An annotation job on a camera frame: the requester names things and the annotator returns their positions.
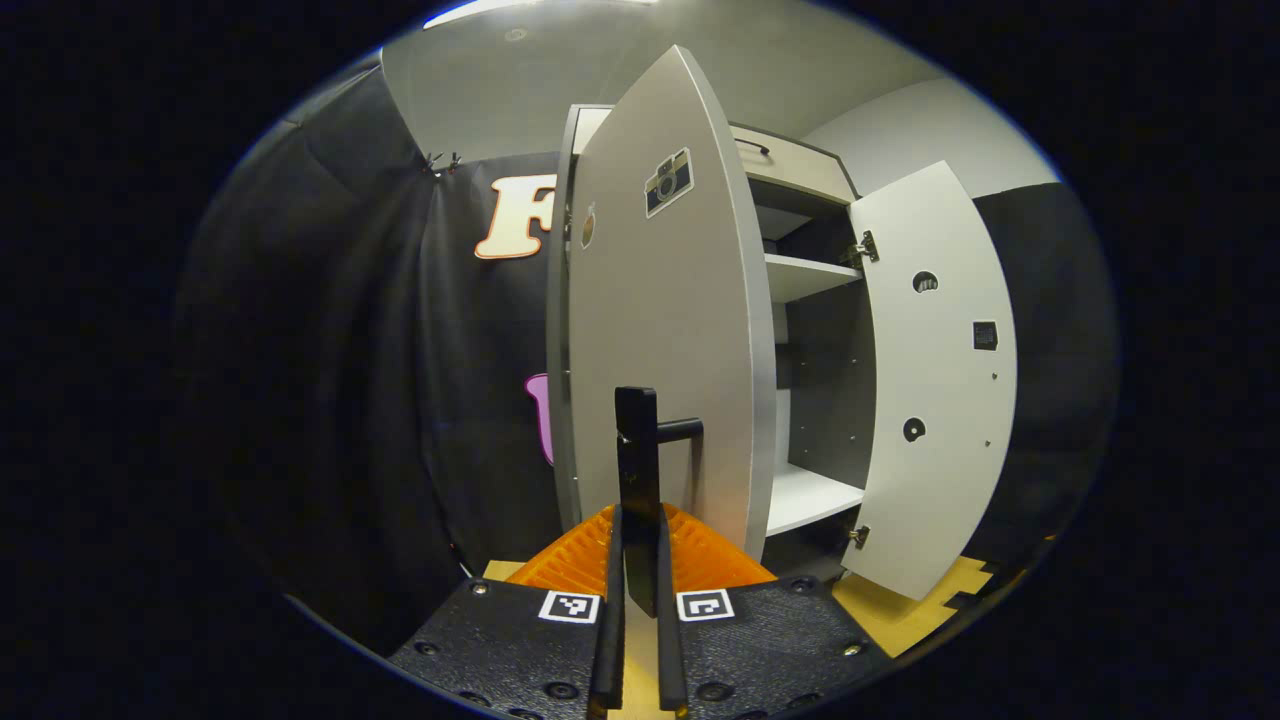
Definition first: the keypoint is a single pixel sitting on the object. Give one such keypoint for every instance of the beige double-door shoe cabinet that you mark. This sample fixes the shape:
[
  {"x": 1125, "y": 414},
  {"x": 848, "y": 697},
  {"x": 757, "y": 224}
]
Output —
[{"x": 830, "y": 400}]

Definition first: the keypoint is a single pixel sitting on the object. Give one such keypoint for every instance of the black cat sticker cabinet door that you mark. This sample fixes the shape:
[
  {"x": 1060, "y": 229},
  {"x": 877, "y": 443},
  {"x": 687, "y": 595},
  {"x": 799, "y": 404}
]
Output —
[{"x": 930, "y": 370}]

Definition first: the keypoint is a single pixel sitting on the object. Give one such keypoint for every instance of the camera sticker shoe cabinet door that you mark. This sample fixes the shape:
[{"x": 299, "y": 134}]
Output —
[{"x": 670, "y": 320}]

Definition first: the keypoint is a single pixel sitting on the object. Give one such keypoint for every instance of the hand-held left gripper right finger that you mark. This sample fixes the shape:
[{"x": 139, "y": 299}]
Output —
[{"x": 672, "y": 660}]

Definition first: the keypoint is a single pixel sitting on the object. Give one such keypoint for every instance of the ceiling light panel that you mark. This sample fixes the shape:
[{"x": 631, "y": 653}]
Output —
[{"x": 470, "y": 12}]

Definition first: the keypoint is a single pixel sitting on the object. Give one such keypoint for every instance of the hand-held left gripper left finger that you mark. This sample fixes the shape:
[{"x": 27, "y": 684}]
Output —
[{"x": 607, "y": 660}]

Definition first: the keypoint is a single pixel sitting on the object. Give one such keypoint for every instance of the black backdrop cloth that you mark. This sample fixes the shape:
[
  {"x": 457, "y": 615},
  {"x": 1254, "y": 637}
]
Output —
[{"x": 330, "y": 380}]

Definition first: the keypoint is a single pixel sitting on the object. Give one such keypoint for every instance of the white cabinet shelf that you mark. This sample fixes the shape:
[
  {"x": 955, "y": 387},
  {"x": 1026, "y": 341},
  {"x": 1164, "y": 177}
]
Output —
[
  {"x": 800, "y": 275},
  {"x": 805, "y": 495}
]

